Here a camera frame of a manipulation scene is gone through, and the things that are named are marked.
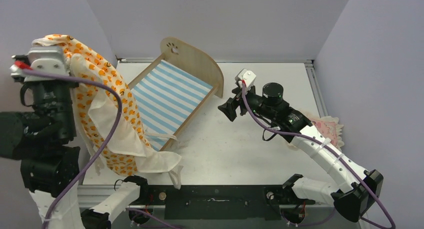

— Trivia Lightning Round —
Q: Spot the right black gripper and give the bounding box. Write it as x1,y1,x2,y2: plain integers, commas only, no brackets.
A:
219,82,276,120

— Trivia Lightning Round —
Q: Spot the wooden pet bed frame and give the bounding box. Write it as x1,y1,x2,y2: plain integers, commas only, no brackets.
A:
128,37,225,151

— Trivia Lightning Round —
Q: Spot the orange patterned pet mattress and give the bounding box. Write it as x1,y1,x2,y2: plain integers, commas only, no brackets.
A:
32,34,182,189

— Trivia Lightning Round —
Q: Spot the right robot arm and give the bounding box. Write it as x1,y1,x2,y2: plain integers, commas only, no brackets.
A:
218,82,384,223

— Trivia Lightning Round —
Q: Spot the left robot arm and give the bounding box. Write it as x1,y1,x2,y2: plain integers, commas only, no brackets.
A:
0,80,149,229

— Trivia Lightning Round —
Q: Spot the pink frilled small pillow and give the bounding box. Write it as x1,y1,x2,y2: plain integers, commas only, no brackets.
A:
300,110,345,151

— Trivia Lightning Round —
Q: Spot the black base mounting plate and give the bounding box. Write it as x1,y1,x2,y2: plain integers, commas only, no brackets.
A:
131,184,315,220

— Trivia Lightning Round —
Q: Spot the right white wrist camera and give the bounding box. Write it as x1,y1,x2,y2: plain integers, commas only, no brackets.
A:
235,68,257,90

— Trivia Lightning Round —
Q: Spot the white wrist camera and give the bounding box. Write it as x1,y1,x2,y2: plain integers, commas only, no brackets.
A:
10,46,70,83
235,68,257,90

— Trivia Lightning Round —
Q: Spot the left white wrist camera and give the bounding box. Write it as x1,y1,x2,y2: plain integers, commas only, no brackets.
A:
10,46,70,83

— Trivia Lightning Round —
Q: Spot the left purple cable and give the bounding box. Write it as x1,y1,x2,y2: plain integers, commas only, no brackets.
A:
22,68,123,229

